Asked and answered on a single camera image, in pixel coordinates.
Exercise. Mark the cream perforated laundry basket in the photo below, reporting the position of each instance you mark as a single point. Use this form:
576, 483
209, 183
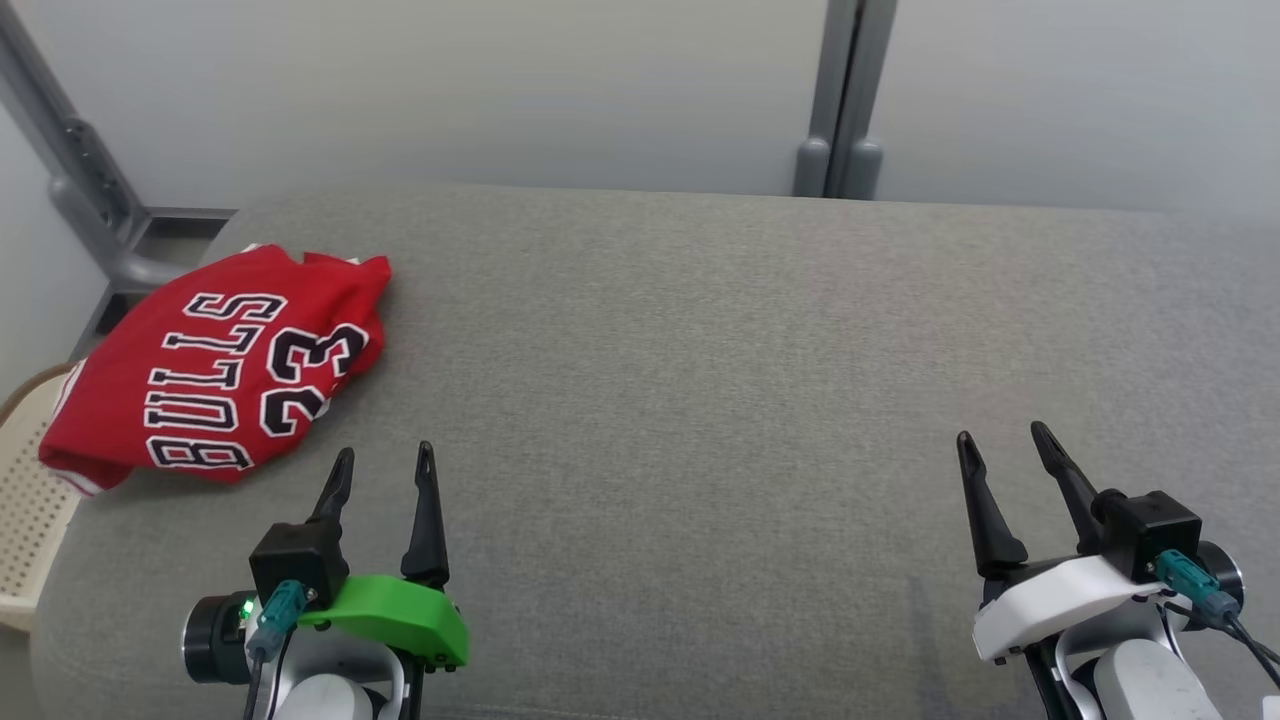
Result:
30, 510

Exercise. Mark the grey partition post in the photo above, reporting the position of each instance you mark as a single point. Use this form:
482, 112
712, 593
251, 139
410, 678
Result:
840, 100

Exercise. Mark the red Bulls basketball jersey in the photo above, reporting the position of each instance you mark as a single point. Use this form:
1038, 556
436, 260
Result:
230, 360

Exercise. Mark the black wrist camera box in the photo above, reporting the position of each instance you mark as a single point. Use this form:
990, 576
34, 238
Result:
1150, 530
295, 555

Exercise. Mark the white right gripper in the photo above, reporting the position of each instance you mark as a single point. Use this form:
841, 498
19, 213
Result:
1050, 595

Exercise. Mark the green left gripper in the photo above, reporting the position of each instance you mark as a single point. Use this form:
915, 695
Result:
400, 610

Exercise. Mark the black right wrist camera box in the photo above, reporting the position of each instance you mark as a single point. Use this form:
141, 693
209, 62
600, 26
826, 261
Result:
1150, 530

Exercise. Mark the grey metal frame leg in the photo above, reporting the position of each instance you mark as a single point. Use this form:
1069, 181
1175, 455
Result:
90, 180

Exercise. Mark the white paper tag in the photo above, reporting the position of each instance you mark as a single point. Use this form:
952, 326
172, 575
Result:
1272, 708

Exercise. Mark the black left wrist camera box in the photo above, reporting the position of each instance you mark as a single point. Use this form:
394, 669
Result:
295, 555

